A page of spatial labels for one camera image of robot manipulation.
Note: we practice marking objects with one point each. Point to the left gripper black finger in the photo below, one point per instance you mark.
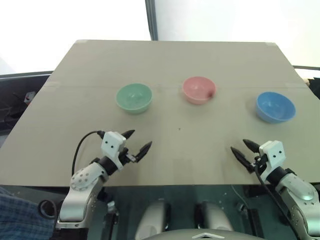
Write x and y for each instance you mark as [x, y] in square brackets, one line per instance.
[128, 134]
[143, 151]

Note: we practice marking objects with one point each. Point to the blue plaid cloth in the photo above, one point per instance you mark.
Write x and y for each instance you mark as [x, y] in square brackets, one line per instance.
[17, 217]

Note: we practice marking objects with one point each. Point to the blue bowl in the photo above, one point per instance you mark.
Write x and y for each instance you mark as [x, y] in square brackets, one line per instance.
[275, 107]

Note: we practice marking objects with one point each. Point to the green bowl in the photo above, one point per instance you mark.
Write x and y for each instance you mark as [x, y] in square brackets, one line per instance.
[133, 98]

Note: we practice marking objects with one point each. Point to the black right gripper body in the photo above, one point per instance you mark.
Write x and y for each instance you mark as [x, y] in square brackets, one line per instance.
[258, 162]

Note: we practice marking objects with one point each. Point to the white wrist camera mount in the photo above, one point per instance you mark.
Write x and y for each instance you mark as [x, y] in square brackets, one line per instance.
[273, 152]
[112, 146]

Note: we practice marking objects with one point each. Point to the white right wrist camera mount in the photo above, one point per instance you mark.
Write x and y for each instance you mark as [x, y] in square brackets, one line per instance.
[273, 152]

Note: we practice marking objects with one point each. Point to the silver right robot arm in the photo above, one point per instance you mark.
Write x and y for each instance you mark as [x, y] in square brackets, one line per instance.
[300, 190]

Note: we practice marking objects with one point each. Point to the dark side bench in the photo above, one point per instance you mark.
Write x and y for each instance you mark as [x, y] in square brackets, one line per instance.
[15, 112]

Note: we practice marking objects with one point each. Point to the pink-red bowl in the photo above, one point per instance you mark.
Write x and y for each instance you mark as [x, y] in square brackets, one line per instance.
[197, 90]

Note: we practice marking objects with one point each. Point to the grey vertical post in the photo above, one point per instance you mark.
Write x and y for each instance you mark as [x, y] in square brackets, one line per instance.
[151, 20]

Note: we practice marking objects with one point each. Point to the small white red object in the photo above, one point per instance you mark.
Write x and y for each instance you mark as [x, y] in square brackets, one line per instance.
[29, 97]

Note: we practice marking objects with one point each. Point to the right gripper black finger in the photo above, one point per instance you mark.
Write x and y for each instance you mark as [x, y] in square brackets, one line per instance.
[252, 145]
[241, 157]

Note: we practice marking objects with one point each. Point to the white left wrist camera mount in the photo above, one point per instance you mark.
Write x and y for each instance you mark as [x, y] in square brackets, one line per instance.
[112, 146]

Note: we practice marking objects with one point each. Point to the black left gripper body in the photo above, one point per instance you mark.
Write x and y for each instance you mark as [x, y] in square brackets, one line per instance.
[124, 157]

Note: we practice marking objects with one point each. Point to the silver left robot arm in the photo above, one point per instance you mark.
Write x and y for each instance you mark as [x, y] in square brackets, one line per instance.
[82, 177]

